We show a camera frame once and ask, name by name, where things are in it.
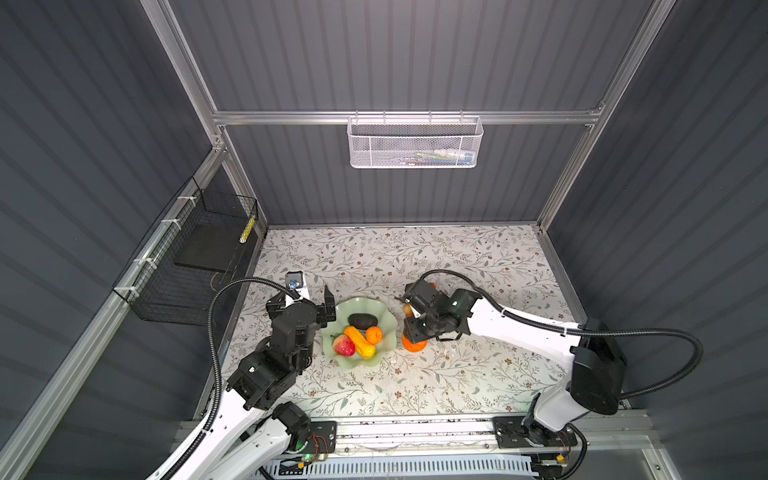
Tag large fake orange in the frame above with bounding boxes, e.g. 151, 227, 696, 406
401, 335, 428, 353

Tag green wavy fruit bowl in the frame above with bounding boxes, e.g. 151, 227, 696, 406
321, 297, 398, 370

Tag red yellow fake apple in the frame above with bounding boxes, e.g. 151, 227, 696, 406
332, 334, 356, 357

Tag small fake orange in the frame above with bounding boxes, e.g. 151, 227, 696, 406
365, 326, 383, 345

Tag dark fake avocado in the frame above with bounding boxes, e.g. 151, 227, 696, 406
348, 313, 379, 330

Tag yellow fake squash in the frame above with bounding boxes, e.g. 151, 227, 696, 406
344, 326, 377, 359

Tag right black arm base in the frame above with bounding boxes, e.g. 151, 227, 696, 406
491, 415, 579, 449

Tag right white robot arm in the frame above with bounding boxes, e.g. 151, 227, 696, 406
402, 280, 627, 438

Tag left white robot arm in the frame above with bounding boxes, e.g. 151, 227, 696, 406
150, 278, 336, 479

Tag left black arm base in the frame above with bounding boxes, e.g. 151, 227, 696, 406
283, 420, 338, 455

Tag yellow tube in basket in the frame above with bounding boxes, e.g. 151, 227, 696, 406
239, 215, 257, 244

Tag white vented panel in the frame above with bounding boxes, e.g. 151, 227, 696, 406
263, 454, 540, 479

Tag tubes in white basket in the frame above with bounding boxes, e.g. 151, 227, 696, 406
397, 149, 476, 167

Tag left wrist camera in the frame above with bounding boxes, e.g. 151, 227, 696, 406
285, 271, 310, 299

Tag right black corrugated cable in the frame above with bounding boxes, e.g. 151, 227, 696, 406
416, 268, 704, 401

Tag black wire wall basket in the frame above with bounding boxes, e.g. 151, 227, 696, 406
113, 180, 259, 326

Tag white wire mesh basket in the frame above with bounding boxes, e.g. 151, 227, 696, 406
346, 114, 484, 169

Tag aluminium mounting rail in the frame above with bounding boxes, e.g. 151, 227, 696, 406
173, 410, 652, 460

